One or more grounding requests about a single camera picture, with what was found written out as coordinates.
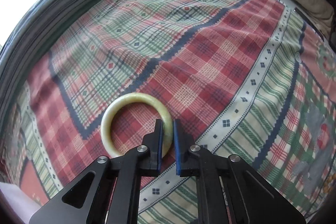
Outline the pale jade bangle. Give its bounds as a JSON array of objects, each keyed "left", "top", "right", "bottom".
[{"left": 100, "top": 93, "right": 173, "bottom": 157}]

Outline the patchwork plaid bedspread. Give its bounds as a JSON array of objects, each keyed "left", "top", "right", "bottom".
[{"left": 1, "top": 0, "right": 335, "bottom": 220}]

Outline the grey box at bed edge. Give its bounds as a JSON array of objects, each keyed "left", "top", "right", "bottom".
[{"left": 1, "top": 182, "right": 41, "bottom": 223}]

